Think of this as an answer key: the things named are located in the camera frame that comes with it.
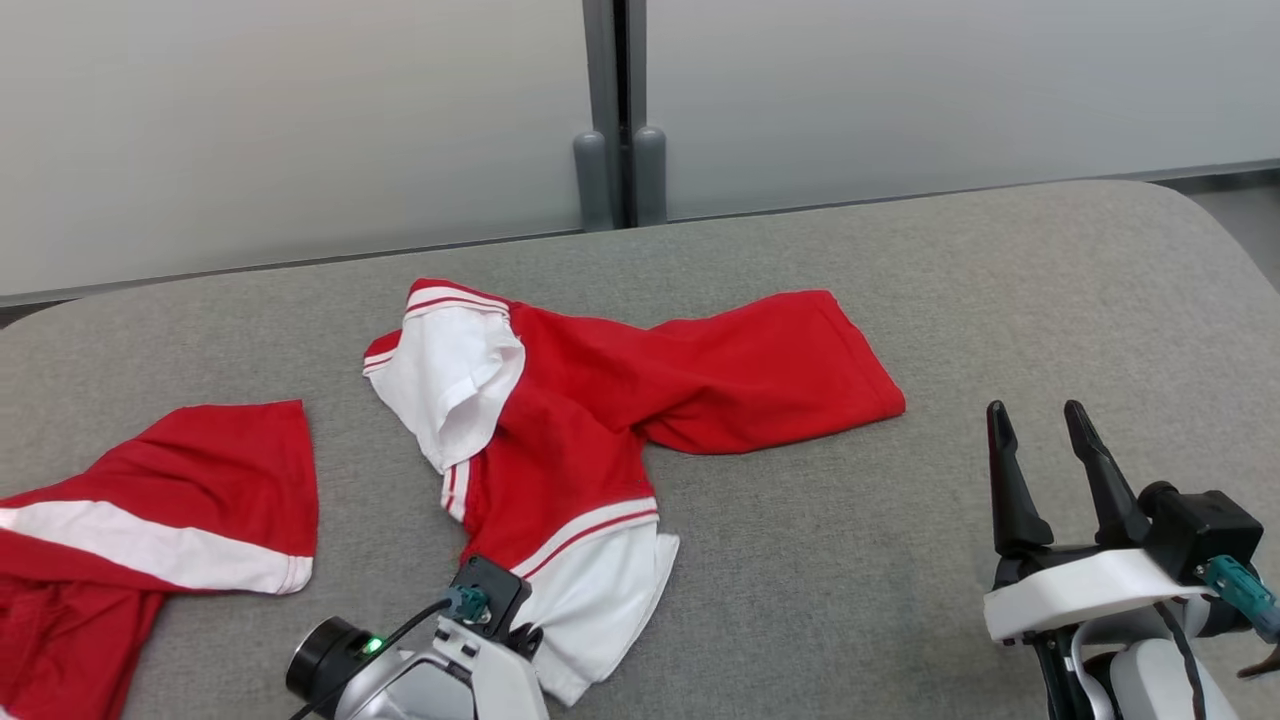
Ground grey wall base rail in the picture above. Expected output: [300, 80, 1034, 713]
[0, 228, 586, 307]
[667, 160, 1280, 223]

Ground right camera cable teal plug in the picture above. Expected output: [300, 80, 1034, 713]
[1152, 555, 1280, 720]

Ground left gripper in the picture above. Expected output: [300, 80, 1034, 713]
[287, 618, 551, 720]

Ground grey metal partition post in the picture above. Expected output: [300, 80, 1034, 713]
[583, 0, 649, 229]

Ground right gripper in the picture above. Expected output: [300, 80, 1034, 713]
[986, 400, 1246, 720]

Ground red jersey shirt white sleeves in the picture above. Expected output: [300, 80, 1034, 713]
[362, 278, 907, 707]

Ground white left camera bracket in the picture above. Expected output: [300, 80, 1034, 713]
[430, 612, 511, 669]

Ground white camera bracket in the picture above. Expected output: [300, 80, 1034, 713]
[430, 612, 511, 669]
[983, 548, 1219, 644]

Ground red shorts white stripe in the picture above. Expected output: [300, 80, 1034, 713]
[0, 400, 319, 720]

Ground grey cylindrical post foot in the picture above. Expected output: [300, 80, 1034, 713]
[573, 130, 613, 233]
[633, 126, 668, 227]

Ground white right camera bracket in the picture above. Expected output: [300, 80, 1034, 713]
[983, 548, 1219, 644]

